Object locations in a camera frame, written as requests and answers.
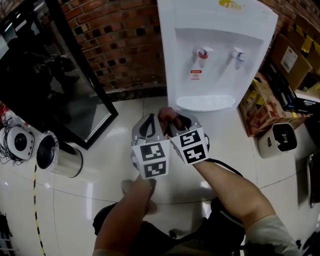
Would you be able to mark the black box with white lid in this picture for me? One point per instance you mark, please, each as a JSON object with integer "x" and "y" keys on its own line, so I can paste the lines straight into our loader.
{"x": 308, "y": 102}

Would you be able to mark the pile of plastic bags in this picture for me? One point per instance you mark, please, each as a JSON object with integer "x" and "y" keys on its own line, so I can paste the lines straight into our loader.
{"x": 3, "y": 111}

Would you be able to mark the white square waste bin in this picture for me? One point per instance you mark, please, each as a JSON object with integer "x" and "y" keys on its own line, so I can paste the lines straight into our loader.
{"x": 277, "y": 141}

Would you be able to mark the black framed glass panel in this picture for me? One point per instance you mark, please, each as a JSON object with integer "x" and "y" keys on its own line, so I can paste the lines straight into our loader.
{"x": 50, "y": 87}

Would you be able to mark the steel trash can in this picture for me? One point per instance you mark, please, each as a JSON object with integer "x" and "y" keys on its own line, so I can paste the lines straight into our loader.
{"x": 60, "y": 157}

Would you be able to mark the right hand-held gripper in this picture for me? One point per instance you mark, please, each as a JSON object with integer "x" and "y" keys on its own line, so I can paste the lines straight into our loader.
{"x": 192, "y": 147}

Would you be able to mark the yellow and black striped tape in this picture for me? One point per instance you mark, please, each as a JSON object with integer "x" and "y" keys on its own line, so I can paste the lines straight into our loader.
{"x": 35, "y": 200}

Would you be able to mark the person's right forearm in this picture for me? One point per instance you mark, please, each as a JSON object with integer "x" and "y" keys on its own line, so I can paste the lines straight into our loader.
{"x": 235, "y": 190}

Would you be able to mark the person's left shoe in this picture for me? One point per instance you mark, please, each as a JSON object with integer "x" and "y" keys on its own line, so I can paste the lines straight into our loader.
{"x": 130, "y": 186}

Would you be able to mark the cardboard box with white label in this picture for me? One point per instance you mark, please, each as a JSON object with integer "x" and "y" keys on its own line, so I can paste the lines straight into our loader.
{"x": 290, "y": 62}

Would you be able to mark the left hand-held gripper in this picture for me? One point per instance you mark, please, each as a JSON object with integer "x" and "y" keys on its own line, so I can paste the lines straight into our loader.
{"x": 152, "y": 160}

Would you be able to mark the printed cardboard box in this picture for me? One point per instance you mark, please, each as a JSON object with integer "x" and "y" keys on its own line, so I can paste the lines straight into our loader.
{"x": 262, "y": 112}

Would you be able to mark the black chair base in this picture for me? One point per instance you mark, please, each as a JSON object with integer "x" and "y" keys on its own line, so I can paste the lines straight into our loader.
{"x": 310, "y": 246}

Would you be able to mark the person's left forearm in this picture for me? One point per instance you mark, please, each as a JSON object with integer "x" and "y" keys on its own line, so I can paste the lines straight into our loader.
{"x": 125, "y": 220}

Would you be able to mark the cardboard box with striped tape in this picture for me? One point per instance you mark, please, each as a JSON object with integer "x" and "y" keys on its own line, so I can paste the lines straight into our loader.
{"x": 307, "y": 42}

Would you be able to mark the white water dispenser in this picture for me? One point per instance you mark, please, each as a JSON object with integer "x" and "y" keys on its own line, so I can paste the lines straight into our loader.
{"x": 212, "y": 82}

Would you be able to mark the person's beige shirt sleeve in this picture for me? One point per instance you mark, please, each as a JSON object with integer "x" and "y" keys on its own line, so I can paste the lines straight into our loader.
{"x": 270, "y": 237}

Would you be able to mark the brown cloth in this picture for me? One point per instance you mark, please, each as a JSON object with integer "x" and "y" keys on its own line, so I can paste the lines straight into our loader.
{"x": 166, "y": 117}

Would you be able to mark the metal framed chair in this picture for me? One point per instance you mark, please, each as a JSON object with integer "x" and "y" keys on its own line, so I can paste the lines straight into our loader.
{"x": 313, "y": 180}

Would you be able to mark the person's black shorts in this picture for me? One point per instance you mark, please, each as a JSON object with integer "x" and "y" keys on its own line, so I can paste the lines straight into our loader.
{"x": 200, "y": 237}

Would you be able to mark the white round device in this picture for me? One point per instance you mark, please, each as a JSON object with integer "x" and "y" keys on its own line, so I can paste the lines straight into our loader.
{"x": 21, "y": 142}

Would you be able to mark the flat black box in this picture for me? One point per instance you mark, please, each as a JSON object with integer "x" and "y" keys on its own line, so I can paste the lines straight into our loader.
{"x": 280, "y": 87}

